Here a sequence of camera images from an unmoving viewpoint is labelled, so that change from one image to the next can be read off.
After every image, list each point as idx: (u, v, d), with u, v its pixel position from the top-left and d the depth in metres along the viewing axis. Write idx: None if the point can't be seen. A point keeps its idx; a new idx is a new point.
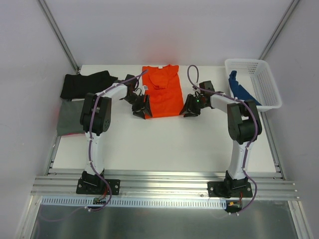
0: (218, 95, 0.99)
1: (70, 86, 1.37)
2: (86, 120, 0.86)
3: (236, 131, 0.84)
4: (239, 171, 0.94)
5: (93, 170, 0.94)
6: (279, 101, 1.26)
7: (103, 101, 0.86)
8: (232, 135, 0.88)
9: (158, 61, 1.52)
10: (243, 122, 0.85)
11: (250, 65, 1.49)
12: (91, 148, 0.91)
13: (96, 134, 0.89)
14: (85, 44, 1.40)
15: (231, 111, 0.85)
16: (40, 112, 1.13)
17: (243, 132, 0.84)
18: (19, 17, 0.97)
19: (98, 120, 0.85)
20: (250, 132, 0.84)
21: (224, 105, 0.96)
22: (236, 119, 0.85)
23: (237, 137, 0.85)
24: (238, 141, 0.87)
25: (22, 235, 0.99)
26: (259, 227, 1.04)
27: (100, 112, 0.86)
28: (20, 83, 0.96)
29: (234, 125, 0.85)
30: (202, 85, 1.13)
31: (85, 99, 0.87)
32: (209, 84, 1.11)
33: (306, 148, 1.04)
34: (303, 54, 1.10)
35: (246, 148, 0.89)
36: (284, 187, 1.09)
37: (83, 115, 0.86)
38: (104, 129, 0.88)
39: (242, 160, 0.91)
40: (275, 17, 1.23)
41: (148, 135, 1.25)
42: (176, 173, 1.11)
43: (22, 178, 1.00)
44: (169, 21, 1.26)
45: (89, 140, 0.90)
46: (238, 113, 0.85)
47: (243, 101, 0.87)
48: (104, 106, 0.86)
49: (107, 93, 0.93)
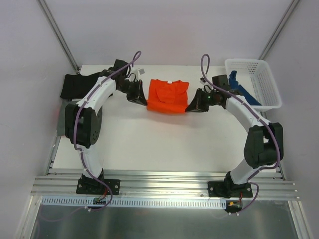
0: (236, 99, 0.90)
1: (70, 86, 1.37)
2: (72, 132, 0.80)
3: (254, 158, 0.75)
4: (242, 179, 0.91)
5: (90, 176, 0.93)
6: (279, 100, 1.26)
7: (87, 113, 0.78)
8: (247, 158, 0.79)
9: (159, 61, 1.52)
10: (263, 148, 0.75)
11: (250, 64, 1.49)
12: (84, 159, 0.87)
13: (84, 146, 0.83)
14: (85, 44, 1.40)
15: (254, 137, 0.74)
16: (40, 113, 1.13)
17: (263, 160, 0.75)
18: (19, 18, 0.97)
19: (83, 132, 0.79)
20: (270, 159, 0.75)
21: (241, 113, 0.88)
22: (257, 147, 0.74)
23: (252, 163, 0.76)
24: (253, 167, 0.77)
25: (22, 235, 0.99)
26: (259, 227, 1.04)
27: (84, 124, 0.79)
28: (20, 83, 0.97)
29: (253, 152, 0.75)
30: (216, 80, 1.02)
31: (66, 112, 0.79)
32: (225, 79, 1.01)
33: (307, 148, 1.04)
34: (303, 54, 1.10)
35: (258, 170, 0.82)
36: (284, 187, 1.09)
37: (67, 130, 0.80)
38: (92, 141, 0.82)
39: (250, 175, 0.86)
40: (275, 17, 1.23)
41: (148, 136, 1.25)
42: (176, 173, 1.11)
43: (22, 178, 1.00)
44: (169, 21, 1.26)
45: (80, 152, 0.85)
46: (260, 138, 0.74)
47: (267, 124, 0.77)
48: (87, 119, 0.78)
49: (90, 99, 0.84)
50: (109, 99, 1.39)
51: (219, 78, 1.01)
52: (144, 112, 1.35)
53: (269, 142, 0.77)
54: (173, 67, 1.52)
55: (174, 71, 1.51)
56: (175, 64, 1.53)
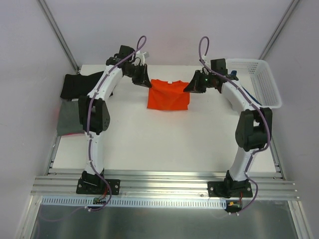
0: (232, 84, 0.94)
1: (70, 86, 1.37)
2: (85, 120, 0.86)
3: (244, 140, 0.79)
4: (241, 173, 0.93)
5: (93, 170, 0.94)
6: (279, 100, 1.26)
7: (98, 102, 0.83)
8: (239, 141, 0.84)
9: (158, 61, 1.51)
10: (253, 131, 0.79)
11: (250, 64, 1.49)
12: (91, 147, 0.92)
13: (95, 133, 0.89)
14: (85, 44, 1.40)
15: (244, 120, 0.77)
16: (40, 112, 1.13)
17: (252, 142, 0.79)
18: (19, 18, 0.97)
19: (95, 120, 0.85)
20: (260, 141, 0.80)
21: (235, 97, 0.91)
22: (247, 129, 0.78)
23: (243, 145, 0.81)
24: (245, 149, 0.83)
25: (22, 235, 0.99)
26: (259, 227, 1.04)
27: (96, 113, 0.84)
28: (20, 83, 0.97)
29: (243, 134, 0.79)
30: (214, 63, 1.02)
31: (79, 102, 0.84)
32: (222, 63, 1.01)
33: (306, 148, 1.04)
34: (303, 54, 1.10)
35: (252, 155, 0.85)
36: (284, 187, 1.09)
37: (81, 119, 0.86)
38: (105, 128, 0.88)
39: (246, 164, 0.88)
40: (275, 17, 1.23)
41: (148, 135, 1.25)
42: (176, 173, 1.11)
43: (22, 178, 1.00)
44: (169, 21, 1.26)
45: (89, 139, 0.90)
46: (251, 121, 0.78)
47: (258, 108, 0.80)
48: (99, 109, 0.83)
49: (100, 89, 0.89)
50: (109, 99, 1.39)
51: (217, 63, 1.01)
52: (144, 111, 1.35)
53: (259, 124, 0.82)
54: (173, 67, 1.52)
55: (174, 71, 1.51)
56: (175, 64, 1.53)
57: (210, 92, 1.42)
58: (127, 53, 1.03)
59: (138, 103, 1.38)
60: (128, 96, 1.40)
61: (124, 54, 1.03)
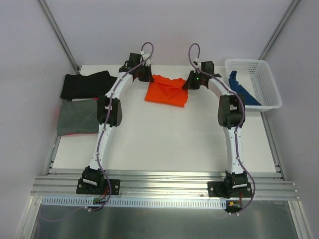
0: (215, 79, 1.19)
1: (70, 86, 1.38)
2: (102, 116, 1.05)
3: (223, 118, 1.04)
4: (235, 162, 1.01)
5: (99, 163, 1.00)
6: (279, 100, 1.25)
7: (114, 102, 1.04)
8: (220, 121, 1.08)
9: (158, 61, 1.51)
10: (231, 112, 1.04)
11: (250, 65, 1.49)
12: (101, 138, 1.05)
13: (109, 125, 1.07)
14: (86, 44, 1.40)
15: (223, 102, 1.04)
16: (40, 112, 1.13)
17: (230, 120, 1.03)
18: (19, 17, 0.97)
19: (111, 116, 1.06)
20: (237, 119, 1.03)
21: (218, 90, 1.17)
22: (225, 109, 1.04)
23: (224, 123, 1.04)
24: (227, 127, 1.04)
25: (22, 235, 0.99)
26: (259, 227, 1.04)
27: (113, 109, 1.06)
28: (20, 83, 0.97)
29: (222, 114, 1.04)
30: (203, 65, 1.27)
31: (98, 101, 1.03)
32: (210, 64, 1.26)
33: (307, 148, 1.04)
34: (303, 54, 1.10)
35: (236, 133, 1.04)
36: (284, 187, 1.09)
37: (99, 114, 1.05)
38: (118, 123, 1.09)
39: (235, 148, 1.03)
40: (275, 17, 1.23)
41: (148, 135, 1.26)
42: (176, 173, 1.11)
43: (22, 178, 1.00)
44: (169, 21, 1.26)
45: (102, 131, 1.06)
46: (228, 104, 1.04)
47: (235, 93, 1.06)
48: (116, 106, 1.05)
49: (115, 91, 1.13)
50: None
51: (206, 63, 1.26)
52: (144, 111, 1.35)
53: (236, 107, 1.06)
54: (174, 67, 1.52)
55: (174, 71, 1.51)
56: (175, 64, 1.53)
57: (210, 92, 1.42)
58: (136, 60, 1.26)
59: (138, 103, 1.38)
60: (128, 96, 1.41)
61: (133, 61, 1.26)
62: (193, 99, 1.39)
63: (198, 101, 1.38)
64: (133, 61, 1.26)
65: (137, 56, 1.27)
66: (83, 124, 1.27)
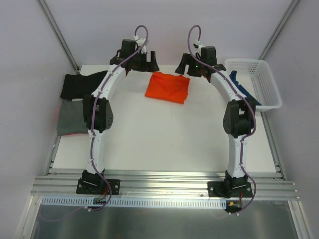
0: (220, 74, 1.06)
1: (70, 86, 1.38)
2: (89, 118, 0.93)
3: (231, 127, 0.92)
4: (238, 168, 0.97)
5: (94, 168, 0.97)
6: (280, 100, 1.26)
7: (102, 103, 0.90)
8: (227, 128, 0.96)
9: (159, 61, 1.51)
10: (239, 118, 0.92)
11: (250, 65, 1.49)
12: (93, 145, 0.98)
13: (98, 131, 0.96)
14: (86, 44, 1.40)
15: (231, 110, 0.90)
16: (40, 112, 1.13)
17: (239, 128, 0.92)
18: (19, 18, 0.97)
19: (99, 119, 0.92)
20: (246, 127, 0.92)
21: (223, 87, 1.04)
22: (234, 118, 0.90)
23: (231, 131, 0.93)
24: (234, 135, 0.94)
25: (22, 235, 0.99)
26: (259, 227, 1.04)
27: (100, 112, 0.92)
28: (20, 83, 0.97)
29: (230, 122, 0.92)
30: (204, 52, 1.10)
31: (83, 102, 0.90)
32: (212, 53, 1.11)
33: (307, 148, 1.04)
34: (303, 54, 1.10)
35: (241, 141, 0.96)
36: (284, 187, 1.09)
37: (85, 117, 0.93)
38: (108, 127, 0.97)
39: (239, 155, 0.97)
40: (275, 16, 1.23)
41: (148, 135, 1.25)
42: (176, 173, 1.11)
43: (22, 178, 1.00)
44: (169, 21, 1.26)
45: (92, 137, 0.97)
46: (237, 111, 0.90)
47: (243, 98, 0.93)
48: (103, 108, 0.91)
49: (104, 89, 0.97)
50: None
51: (208, 52, 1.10)
52: (144, 111, 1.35)
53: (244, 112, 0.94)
54: (173, 67, 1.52)
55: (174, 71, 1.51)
56: (175, 64, 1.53)
57: (210, 92, 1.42)
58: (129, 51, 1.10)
59: (138, 103, 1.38)
60: (128, 97, 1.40)
61: (126, 50, 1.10)
62: (193, 99, 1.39)
63: (198, 101, 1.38)
64: (126, 51, 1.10)
65: (131, 44, 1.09)
66: (83, 124, 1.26)
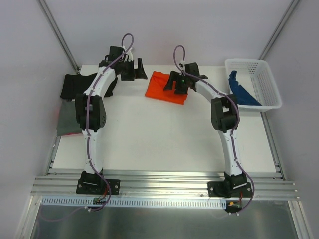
0: (203, 82, 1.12)
1: (70, 86, 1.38)
2: (82, 118, 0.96)
3: (218, 123, 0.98)
4: (234, 165, 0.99)
5: (93, 168, 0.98)
6: (279, 100, 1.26)
7: (94, 100, 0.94)
8: (215, 125, 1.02)
9: (158, 61, 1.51)
10: (224, 114, 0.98)
11: (250, 65, 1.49)
12: (90, 145, 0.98)
13: (93, 130, 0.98)
14: (86, 44, 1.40)
15: (215, 106, 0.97)
16: (40, 112, 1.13)
17: (225, 123, 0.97)
18: (19, 17, 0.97)
19: (93, 118, 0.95)
20: (232, 121, 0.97)
21: (208, 93, 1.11)
22: (219, 113, 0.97)
23: (219, 126, 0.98)
24: (222, 130, 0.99)
25: (22, 235, 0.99)
26: (259, 227, 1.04)
27: (94, 110, 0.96)
28: (20, 83, 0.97)
29: (216, 118, 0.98)
30: (188, 68, 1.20)
31: (76, 101, 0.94)
32: (194, 66, 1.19)
33: (307, 148, 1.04)
34: (303, 54, 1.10)
35: (232, 135, 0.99)
36: (284, 187, 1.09)
37: (79, 116, 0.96)
38: (102, 125, 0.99)
39: (233, 151, 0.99)
40: (275, 16, 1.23)
41: (148, 135, 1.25)
42: (176, 173, 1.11)
43: (22, 178, 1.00)
44: (169, 21, 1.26)
45: (87, 137, 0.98)
46: (220, 106, 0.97)
47: (226, 95, 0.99)
48: (96, 105, 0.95)
49: (95, 87, 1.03)
50: (108, 99, 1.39)
51: (190, 66, 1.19)
52: (144, 111, 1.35)
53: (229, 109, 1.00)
54: (173, 67, 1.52)
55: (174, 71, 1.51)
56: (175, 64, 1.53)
57: None
58: (117, 54, 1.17)
59: (138, 103, 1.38)
60: (128, 97, 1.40)
61: (114, 55, 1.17)
62: (193, 99, 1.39)
63: (198, 101, 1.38)
64: (114, 55, 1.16)
65: (118, 49, 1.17)
66: None
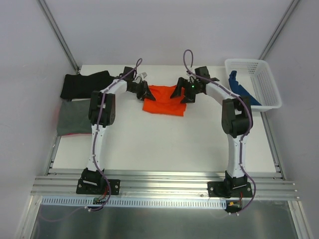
0: (214, 84, 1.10)
1: (70, 86, 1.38)
2: (94, 113, 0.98)
3: (230, 126, 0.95)
4: (237, 167, 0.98)
5: (95, 165, 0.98)
6: (279, 100, 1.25)
7: (109, 98, 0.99)
8: (226, 128, 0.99)
9: (158, 62, 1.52)
10: (236, 117, 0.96)
11: (250, 64, 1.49)
12: (96, 140, 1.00)
13: (102, 125, 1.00)
14: (86, 44, 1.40)
15: (227, 107, 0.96)
16: (40, 112, 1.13)
17: (237, 127, 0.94)
18: (19, 17, 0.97)
19: (104, 114, 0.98)
20: (244, 125, 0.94)
21: (219, 96, 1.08)
22: (230, 115, 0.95)
23: (231, 130, 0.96)
24: (233, 135, 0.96)
25: (22, 235, 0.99)
26: (259, 227, 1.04)
27: (106, 108, 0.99)
28: (20, 83, 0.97)
29: (228, 121, 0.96)
30: (198, 71, 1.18)
31: (92, 97, 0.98)
32: (205, 70, 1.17)
33: (307, 148, 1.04)
34: (303, 54, 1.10)
35: (240, 141, 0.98)
36: (284, 187, 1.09)
37: (90, 111, 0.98)
38: (111, 122, 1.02)
39: (239, 155, 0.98)
40: (275, 16, 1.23)
41: (148, 135, 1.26)
42: (177, 173, 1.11)
43: (22, 178, 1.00)
44: (169, 20, 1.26)
45: (95, 132, 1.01)
46: (232, 109, 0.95)
47: (238, 97, 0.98)
48: (109, 102, 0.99)
49: (110, 89, 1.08)
50: None
51: (200, 70, 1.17)
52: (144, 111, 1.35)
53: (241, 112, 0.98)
54: (174, 67, 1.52)
55: (174, 71, 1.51)
56: (175, 64, 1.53)
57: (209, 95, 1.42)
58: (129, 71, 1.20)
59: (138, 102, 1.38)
60: (129, 97, 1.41)
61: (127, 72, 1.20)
62: (193, 100, 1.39)
63: (198, 101, 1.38)
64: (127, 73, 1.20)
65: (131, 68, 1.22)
66: (83, 124, 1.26)
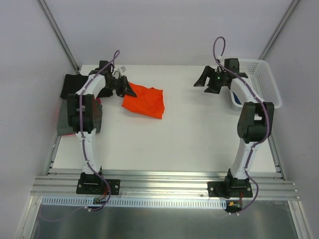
0: (240, 80, 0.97)
1: (70, 86, 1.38)
2: (75, 119, 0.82)
3: (244, 130, 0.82)
4: (241, 170, 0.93)
5: (90, 168, 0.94)
6: (280, 101, 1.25)
7: (87, 99, 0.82)
8: (240, 132, 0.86)
9: (159, 62, 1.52)
10: (254, 123, 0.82)
11: (250, 64, 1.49)
12: (85, 146, 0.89)
13: (87, 131, 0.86)
14: (86, 44, 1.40)
15: (246, 110, 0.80)
16: (40, 112, 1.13)
17: (252, 133, 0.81)
18: (19, 18, 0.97)
19: (86, 118, 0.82)
20: (260, 133, 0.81)
21: (240, 93, 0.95)
22: (248, 119, 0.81)
23: (243, 135, 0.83)
24: (245, 140, 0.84)
25: (22, 235, 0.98)
26: (259, 226, 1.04)
27: (86, 110, 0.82)
28: (20, 83, 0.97)
29: (244, 125, 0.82)
30: (227, 62, 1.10)
31: (67, 100, 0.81)
32: (235, 62, 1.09)
33: (307, 148, 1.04)
34: (303, 54, 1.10)
35: (252, 148, 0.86)
36: (284, 187, 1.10)
37: (70, 117, 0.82)
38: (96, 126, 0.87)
39: (246, 159, 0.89)
40: (275, 16, 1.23)
41: (148, 135, 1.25)
42: (178, 173, 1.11)
43: (22, 178, 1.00)
44: (169, 21, 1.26)
45: (82, 139, 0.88)
46: (251, 113, 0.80)
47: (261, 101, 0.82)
48: (89, 104, 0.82)
49: (87, 88, 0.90)
50: (109, 99, 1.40)
51: (230, 61, 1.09)
52: None
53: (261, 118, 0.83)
54: (174, 67, 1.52)
55: (174, 71, 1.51)
56: (175, 64, 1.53)
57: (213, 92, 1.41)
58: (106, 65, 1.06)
59: None
60: None
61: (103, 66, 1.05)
62: (193, 100, 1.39)
63: (198, 101, 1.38)
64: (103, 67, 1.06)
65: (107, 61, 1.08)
66: None
